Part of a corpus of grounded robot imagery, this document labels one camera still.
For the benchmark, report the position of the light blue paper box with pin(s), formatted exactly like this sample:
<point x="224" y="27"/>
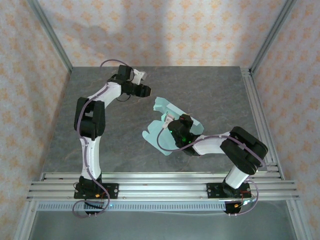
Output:
<point x="152" y="135"/>

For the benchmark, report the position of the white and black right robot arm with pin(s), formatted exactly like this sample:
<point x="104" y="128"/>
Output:
<point x="210" y="146"/>

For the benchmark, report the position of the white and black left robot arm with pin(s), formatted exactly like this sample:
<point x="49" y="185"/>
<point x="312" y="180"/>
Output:
<point x="92" y="157"/>

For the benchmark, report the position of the grey metal lower shelf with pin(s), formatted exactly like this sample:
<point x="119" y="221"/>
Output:
<point x="162" y="227"/>

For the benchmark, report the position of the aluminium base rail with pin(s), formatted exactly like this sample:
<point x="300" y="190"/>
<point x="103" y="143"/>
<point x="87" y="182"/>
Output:
<point x="162" y="190"/>

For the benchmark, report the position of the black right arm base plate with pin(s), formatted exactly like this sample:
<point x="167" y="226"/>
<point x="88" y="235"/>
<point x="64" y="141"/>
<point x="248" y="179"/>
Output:
<point x="212" y="191"/>

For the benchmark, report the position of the aluminium side rail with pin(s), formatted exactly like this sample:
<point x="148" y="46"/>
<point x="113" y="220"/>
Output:
<point x="252" y="100"/>

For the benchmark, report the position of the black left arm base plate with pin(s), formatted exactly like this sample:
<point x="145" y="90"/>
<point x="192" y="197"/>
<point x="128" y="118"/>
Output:
<point x="113" y="191"/>

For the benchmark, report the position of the aluminium frame post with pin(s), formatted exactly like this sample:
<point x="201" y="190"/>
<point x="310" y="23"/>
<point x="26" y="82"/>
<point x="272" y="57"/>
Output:
<point x="50" y="32"/>
<point x="272" y="32"/>

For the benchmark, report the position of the aluminium frame leg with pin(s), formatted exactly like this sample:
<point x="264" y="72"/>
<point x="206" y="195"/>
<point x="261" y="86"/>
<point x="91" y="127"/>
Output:
<point x="297" y="222"/>
<point x="25" y="222"/>

